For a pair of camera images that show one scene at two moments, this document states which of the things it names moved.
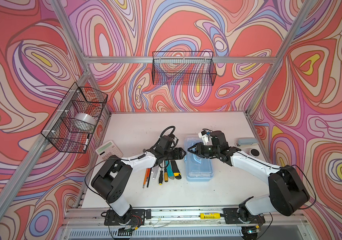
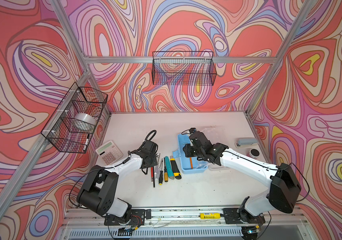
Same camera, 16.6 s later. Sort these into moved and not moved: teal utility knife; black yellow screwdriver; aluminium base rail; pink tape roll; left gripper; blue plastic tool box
Moved: left gripper; blue plastic tool box
Not moved: black yellow screwdriver; teal utility knife; pink tape roll; aluminium base rail
